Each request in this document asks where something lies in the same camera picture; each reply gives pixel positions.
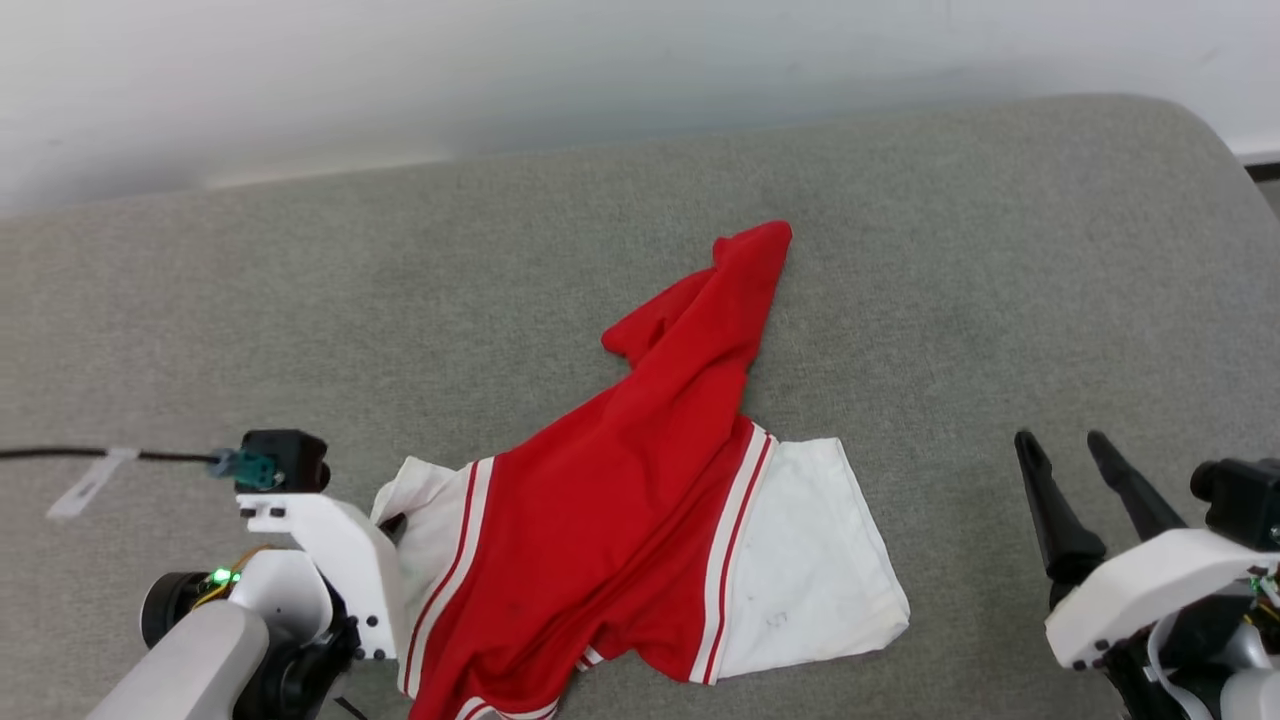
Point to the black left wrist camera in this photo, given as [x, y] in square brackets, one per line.
[290, 455]

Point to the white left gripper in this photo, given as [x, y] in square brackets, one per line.
[345, 550]

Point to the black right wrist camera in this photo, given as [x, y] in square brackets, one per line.
[1245, 500]

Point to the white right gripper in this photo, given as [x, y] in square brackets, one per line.
[1150, 590]

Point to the teal left camera connector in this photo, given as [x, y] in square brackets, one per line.
[250, 468]

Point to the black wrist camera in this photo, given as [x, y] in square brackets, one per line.
[290, 455]
[1245, 500]

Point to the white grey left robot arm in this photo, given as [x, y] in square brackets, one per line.
[200, 660]

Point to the white tape label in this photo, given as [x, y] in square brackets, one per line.
[90, 485]

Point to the red and white jersey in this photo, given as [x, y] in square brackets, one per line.
[620, 500]

